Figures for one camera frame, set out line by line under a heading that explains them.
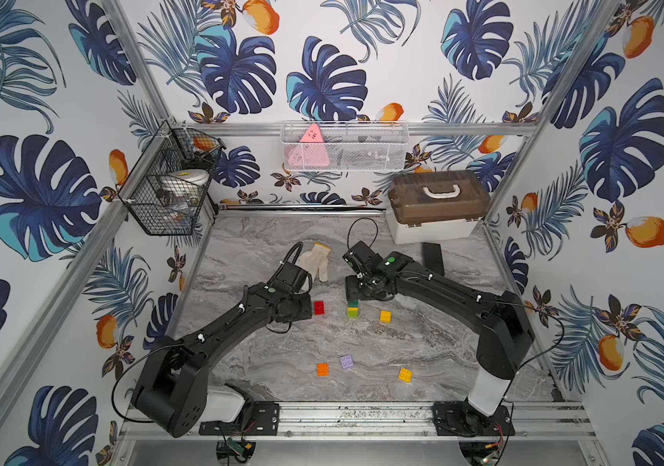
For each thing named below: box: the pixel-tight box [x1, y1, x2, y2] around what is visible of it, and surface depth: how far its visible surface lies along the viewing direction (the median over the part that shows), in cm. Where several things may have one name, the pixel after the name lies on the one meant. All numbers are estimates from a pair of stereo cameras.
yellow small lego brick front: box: [398, 366, 413, 383], surface depth 83 cm
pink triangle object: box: [284, 123, 331, 168], surface depth 92 cm
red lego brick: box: [313, 300, 326, 316], surface depth 94 cm
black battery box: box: [422, 241, 445, 277], surface depth 109 cm
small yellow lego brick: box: [379, 309, 393, 324], surface depth 94 cm
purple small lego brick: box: [339, 354, 355, 369], surface depth 85 cm
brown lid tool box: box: [386, 169, 491, 244], surface depth 103 cm
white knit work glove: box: [296, 241, 332, 283], surface depth 108 cm
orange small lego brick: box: [317, 363, 330, 377], surface depth 84 cm
